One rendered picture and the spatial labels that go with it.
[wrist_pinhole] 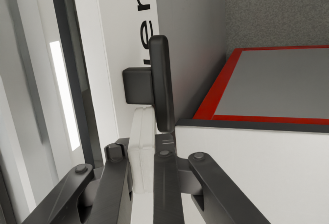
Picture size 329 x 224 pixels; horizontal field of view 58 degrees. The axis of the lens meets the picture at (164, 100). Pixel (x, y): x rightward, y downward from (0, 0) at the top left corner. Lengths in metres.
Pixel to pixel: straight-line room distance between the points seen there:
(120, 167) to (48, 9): 0.12
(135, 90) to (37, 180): 0.09
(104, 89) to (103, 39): 0.04
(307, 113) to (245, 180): 0.14
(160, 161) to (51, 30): 0.12
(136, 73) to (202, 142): 0.20
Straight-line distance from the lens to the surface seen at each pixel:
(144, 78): 0.22
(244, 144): 0.39
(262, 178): 0.41
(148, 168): 0.17
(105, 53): 0.21
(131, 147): 0.17
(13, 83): 0.19
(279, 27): 1.11
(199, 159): 0.16
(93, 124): 0.35
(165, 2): 0.43
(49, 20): 0.22
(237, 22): 1.11
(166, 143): 0.19
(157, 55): 0.21
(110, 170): 0.16
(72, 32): 0.32
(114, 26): 0.22
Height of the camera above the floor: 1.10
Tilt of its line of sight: 63 degrees down
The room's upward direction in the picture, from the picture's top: 136 degrees counter-clockwise
